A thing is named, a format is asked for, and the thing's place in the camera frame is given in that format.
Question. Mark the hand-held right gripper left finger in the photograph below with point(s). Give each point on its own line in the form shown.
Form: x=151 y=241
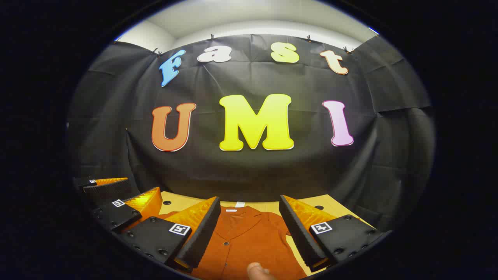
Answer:
x=204 y=233

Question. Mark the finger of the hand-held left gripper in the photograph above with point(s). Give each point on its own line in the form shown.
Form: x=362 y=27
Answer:
x=116 y=214
x=105 y=190

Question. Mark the black backdrop cloth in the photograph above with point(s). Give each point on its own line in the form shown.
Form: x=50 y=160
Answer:
x=249 y=171

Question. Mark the orange button-up jacket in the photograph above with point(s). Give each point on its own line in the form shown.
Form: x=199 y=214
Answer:
x=241 y=245

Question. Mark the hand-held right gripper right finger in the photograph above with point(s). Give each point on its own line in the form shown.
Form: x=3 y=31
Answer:
x=299 y=237

